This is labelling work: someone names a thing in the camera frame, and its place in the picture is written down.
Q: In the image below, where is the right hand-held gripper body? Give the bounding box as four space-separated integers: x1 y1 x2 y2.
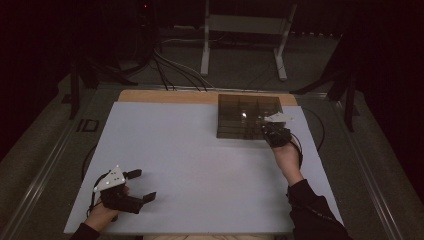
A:
261 111 296 149

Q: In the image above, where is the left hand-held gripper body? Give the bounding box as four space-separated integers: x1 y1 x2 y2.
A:
93 165 145 215

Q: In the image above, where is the dark clear drawer box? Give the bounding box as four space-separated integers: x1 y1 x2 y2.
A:
216 93 284 140

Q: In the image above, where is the person's right hand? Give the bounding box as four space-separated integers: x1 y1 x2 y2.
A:
271 141 304 178

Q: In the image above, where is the person's left hand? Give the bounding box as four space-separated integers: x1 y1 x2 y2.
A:
83 185 130 233

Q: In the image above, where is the white table mat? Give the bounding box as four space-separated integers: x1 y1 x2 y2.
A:
63 101 347 235

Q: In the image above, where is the black floor plate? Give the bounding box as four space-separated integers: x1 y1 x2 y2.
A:
76 118 100 133

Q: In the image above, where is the white metal stand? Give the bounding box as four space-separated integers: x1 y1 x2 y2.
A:
200 0 298 82

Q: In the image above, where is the left hand-held gripper black cable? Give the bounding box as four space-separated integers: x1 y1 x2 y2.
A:
87 170 112 217

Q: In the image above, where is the hand-held gripper black cable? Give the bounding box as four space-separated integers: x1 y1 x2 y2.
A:
87 170 112 217
289 132 305 168

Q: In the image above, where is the right hand-held gripper black cable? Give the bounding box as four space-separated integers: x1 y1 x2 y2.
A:
289 132 305 168

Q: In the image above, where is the thin black cable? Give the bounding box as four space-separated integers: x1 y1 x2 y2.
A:
81 143 98 181
301 106 326 152

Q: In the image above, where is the metal floor rail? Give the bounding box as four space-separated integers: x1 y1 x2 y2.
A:
0 118 79 240
333 99 406 240

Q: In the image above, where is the black floor cable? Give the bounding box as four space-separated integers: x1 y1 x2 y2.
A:
152 54 208 93

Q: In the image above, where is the grey floor cable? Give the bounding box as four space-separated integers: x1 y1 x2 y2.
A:
153 38 216 91

